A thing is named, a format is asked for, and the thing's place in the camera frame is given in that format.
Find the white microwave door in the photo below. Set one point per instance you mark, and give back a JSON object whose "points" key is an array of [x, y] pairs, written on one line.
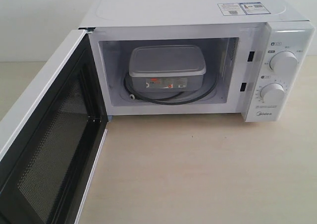
{"points": [[51, 138]]}

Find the white Midea microwave oven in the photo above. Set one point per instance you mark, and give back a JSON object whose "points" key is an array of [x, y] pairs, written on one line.
{"points": [[238, 48]]}

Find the glass turntable plate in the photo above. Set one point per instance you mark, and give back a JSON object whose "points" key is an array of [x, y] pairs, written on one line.
{"points": [[208, 88]]}

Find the white upper power knob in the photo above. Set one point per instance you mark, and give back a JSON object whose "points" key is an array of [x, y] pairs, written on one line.
{"points": [[283, 62]]}

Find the white plastic food container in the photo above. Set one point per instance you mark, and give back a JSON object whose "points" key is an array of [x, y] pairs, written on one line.
{"points": [[175, 68]]}

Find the white lower timer knob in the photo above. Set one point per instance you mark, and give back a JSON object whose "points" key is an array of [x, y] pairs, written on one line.
{"points": [[272, 93]]}

